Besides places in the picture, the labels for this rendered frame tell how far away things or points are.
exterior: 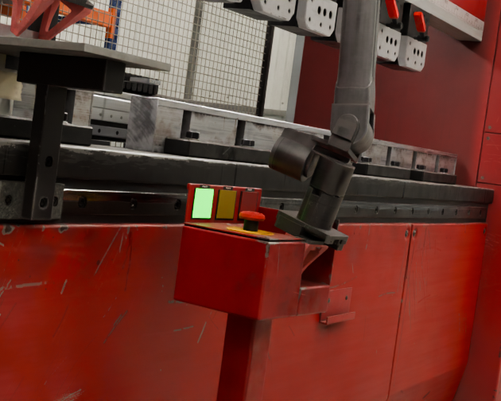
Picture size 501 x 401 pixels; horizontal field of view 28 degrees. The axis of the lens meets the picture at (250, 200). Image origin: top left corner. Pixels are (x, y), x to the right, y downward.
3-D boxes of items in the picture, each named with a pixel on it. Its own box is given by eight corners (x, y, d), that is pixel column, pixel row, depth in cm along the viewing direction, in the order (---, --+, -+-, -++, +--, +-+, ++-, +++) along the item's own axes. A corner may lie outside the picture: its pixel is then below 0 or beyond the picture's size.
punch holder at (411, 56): (404, 65, 265) (413, 2, 264) (374, 63, 269) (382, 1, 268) (423, 72, 278) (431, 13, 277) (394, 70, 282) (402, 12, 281)
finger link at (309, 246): (279, 268, 162) (299, 215, 160) (313, 286, 158) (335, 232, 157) (256, 268, 157) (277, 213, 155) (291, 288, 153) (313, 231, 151)
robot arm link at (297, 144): (362, 118, 149) (371, 131, 157) (294, 91, 153) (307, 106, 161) (328, 190, 148) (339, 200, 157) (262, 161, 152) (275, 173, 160)
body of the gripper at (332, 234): (294, 221, 161) (311, 179, 159) (345, 247, 155) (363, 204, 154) (273, 220, 155) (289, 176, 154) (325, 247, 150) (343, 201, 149)
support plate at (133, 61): (83, 51, 116) (84, 42, 116) (-76, 37, 129) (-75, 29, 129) (170, 72, 132) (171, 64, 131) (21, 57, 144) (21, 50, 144)
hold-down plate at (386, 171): (366, 175, 243) (368, 163, 243) (346, 173, 246) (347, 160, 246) (409, 180, 269) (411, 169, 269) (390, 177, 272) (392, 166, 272)
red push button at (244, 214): (253, 237, 148) (256, 213, 147) (231, 233, 150) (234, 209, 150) (267, 237, 151) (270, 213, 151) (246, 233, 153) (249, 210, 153)
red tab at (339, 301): (327, 325, 214) (331, 292, 214) (318, 322, 215) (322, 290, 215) (355, 318, 227) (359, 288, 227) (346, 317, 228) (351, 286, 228)
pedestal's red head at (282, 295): (258, 321, 143) (275, 197, 142) (172, 300, 152) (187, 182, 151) (327, 313, 159) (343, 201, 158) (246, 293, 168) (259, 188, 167)
